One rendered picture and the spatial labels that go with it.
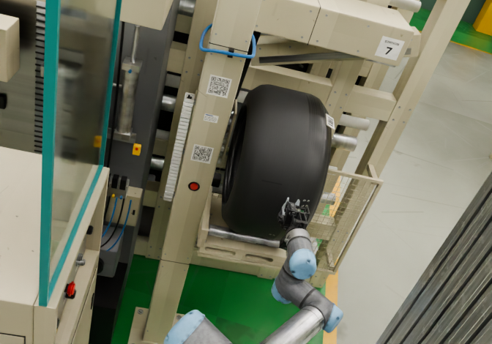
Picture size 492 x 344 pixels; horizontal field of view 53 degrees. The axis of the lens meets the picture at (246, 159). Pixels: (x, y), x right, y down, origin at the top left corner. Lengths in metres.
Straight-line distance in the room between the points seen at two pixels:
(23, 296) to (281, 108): 1.01
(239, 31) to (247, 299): 1.82
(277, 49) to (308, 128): 0.47
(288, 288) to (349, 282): 1.94
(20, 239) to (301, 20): 1.20
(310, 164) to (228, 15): 0.56
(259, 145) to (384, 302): 1.97
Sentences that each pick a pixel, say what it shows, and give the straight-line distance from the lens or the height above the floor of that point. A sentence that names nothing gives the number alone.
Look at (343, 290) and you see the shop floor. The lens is 3.34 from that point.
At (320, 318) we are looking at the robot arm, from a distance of 1.42.
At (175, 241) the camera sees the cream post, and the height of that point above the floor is 0.74.
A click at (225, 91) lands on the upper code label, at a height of 1.50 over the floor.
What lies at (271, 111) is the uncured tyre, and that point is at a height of 1.47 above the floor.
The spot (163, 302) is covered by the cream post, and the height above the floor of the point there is 0.33.
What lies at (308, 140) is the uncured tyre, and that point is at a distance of 1.72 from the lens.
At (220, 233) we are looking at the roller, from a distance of 2.01.
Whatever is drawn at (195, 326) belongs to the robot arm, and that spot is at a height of 1.30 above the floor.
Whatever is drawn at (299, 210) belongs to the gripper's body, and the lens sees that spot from 1.60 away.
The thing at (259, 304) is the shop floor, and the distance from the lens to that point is 3.03.
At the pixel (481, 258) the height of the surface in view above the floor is 1.84.
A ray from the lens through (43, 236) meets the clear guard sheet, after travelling 1.08.
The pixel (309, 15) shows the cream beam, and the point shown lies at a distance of 1.90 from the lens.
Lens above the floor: 2.27
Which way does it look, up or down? 34 degrees down
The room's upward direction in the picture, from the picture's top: 17 degrees clockwise
